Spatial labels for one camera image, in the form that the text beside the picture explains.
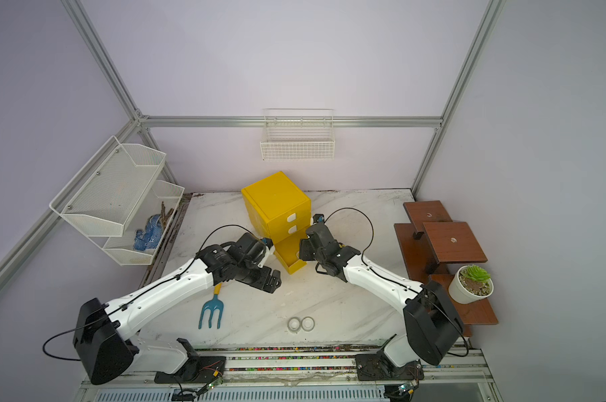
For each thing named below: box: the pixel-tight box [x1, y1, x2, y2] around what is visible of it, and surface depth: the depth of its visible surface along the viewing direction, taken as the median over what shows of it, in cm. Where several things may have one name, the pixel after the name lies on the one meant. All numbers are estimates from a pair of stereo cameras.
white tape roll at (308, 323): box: [300, 315, 316, 332], surface depth 84 cm
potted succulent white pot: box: [447, 263, 495, 305], surface depth 67 cm
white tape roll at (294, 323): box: [287, 316, 302, 332], surface depth 84 cm
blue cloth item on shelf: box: [133, 213, 164, 252], surface depth 90 cm
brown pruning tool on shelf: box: [160, 201, 175, 229], surface depth 96 cm
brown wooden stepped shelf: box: [393, 200, 499, 337], surface depth 82 cm
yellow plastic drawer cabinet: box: [241, 171, 312, 274], surface depth 92 cm
